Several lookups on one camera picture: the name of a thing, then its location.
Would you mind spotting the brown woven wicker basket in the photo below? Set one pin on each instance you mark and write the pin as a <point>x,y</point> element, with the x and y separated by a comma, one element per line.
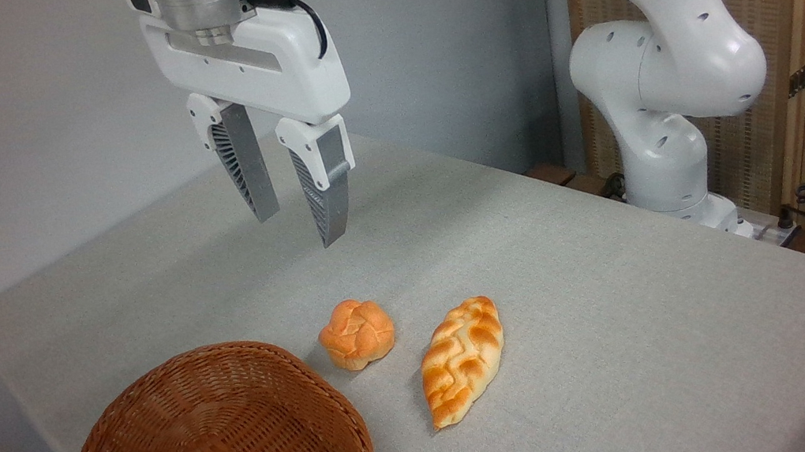
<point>229,451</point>

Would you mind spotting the long braided bread loaf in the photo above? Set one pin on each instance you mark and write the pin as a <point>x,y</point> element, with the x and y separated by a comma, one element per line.
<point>462,359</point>

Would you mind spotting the round knotted bread roll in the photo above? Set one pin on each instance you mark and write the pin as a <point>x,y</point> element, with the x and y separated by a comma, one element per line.
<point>356,334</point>

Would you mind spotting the grey tablecloth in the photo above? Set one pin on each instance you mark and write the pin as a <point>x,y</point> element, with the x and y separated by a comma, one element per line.
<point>624,320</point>

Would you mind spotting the brown wooden floor block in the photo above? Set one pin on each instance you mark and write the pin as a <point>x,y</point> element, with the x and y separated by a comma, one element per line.
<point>553,173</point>

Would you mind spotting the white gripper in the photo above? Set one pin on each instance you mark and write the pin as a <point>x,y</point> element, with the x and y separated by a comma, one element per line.
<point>283,68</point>

